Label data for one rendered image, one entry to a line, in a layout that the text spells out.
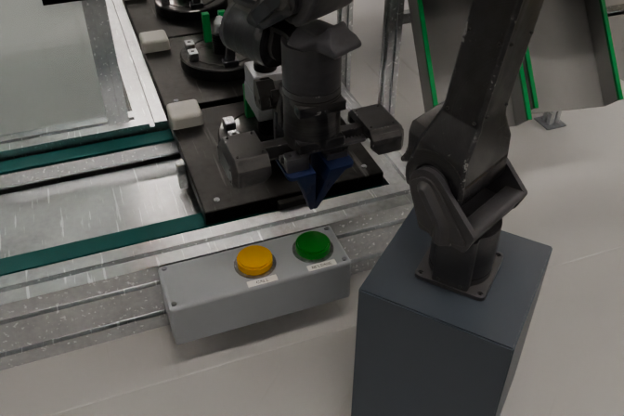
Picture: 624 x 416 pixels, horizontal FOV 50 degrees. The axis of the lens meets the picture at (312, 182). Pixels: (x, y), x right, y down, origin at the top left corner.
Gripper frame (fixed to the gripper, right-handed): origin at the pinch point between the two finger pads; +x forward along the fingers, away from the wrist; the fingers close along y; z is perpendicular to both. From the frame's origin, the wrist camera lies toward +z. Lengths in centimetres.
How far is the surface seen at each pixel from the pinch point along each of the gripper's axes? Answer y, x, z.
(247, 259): 7.9, 8.5, -0.2
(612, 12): -108, 25, 67
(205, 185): 8.7, 8.6, 14.9
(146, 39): 8, 6, 56
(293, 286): 3.7, 11.1, -3.6
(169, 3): 1, 6, 69
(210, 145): 5.8, 8.6, 23.4
